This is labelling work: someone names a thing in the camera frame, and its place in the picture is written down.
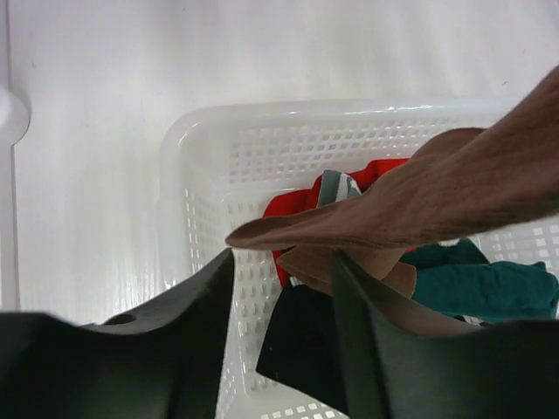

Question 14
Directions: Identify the metal drying rack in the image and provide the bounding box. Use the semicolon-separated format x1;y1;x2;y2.
1;1;30;312

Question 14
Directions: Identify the black sock orange cuff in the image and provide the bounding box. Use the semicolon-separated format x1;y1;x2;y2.
256;285;348;414

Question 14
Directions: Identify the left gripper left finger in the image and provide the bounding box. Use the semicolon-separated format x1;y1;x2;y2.
1;250;235;418

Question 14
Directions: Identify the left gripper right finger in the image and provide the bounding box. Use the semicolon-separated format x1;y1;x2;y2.
332;255;558;418

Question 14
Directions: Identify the white perforated basket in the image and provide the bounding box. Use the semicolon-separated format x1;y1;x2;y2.
156;98;559;419

